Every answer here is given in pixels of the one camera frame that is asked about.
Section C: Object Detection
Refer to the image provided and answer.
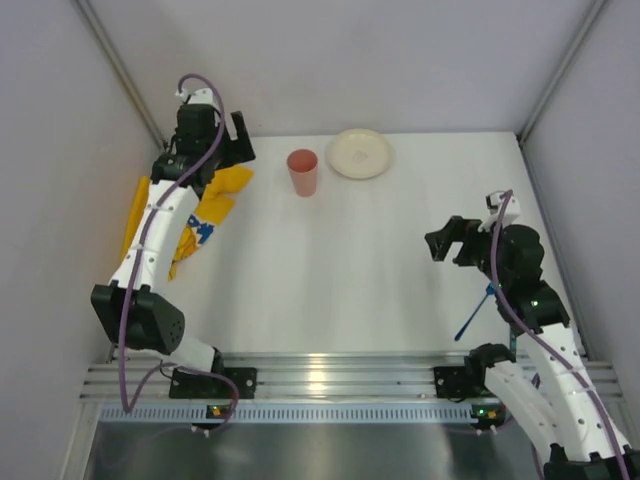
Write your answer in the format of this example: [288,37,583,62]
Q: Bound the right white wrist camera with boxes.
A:
[477,191,521,232]

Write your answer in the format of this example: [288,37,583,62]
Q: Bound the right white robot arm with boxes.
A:
[425,216,639,479]

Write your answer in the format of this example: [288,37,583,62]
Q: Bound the yellow pikachu placemat cloth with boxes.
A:
[121,165,254,280]

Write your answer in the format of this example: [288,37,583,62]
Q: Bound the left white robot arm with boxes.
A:
[90,103,255,373]

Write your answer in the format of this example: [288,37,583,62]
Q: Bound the cream round plate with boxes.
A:
[325,128,395,180]

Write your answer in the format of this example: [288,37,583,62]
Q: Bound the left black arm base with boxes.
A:
[169,367,258,400]

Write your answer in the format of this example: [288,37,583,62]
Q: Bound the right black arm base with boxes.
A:
[433,366,487,403]

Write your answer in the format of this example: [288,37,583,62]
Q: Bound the pink plastic cup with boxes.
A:
[286,149,318,197]

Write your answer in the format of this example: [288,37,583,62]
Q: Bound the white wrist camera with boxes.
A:
[175,87,219,109]
[477,191,521,232]

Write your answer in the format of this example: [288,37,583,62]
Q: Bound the silver spoon green handle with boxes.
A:
[509,326,517,356]

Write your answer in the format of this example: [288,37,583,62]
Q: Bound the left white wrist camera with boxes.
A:
[175,87,219,109]

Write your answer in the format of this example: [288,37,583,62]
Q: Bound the blue metallic fork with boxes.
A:
[454,283,496,342]

